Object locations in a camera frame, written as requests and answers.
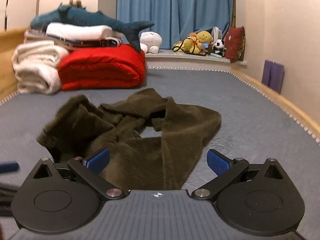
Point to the white window sill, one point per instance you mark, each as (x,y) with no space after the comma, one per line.
(190,58)

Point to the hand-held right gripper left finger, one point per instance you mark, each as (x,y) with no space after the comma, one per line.
(98,160)

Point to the tan plush toy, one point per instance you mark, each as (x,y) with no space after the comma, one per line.
(77,3)

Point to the white folded cloth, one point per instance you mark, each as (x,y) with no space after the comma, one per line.
(80,31)

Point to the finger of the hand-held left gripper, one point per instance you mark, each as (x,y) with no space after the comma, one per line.
(9,166)

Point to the panda plush toy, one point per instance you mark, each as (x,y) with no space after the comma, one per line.
(219,44)

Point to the purple wall pad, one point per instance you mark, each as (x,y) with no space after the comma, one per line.
(273,76)

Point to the blue shark plush toy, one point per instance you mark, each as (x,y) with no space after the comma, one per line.
(80,17)

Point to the red folded blanket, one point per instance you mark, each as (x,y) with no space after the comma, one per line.
(102,66)

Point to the blue curtain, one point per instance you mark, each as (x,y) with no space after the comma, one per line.
(175,10)

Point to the yellow plush toy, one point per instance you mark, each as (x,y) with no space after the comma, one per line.
(197,41)

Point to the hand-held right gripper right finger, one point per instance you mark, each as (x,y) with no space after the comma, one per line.
(218,163)

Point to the wooden bed frame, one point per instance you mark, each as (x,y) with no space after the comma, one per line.
(287,102)

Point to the dark red pillow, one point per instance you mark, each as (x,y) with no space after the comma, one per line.
(235,43)

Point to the stack of folded clothes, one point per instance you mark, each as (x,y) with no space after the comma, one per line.
(75,42)

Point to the grey quilted mattress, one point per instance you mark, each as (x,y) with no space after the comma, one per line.
(250,120)

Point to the white folded fleece blanket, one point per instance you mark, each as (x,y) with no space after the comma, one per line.
(37,65)

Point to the grey white plush toy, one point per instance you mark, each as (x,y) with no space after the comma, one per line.
(217,33)

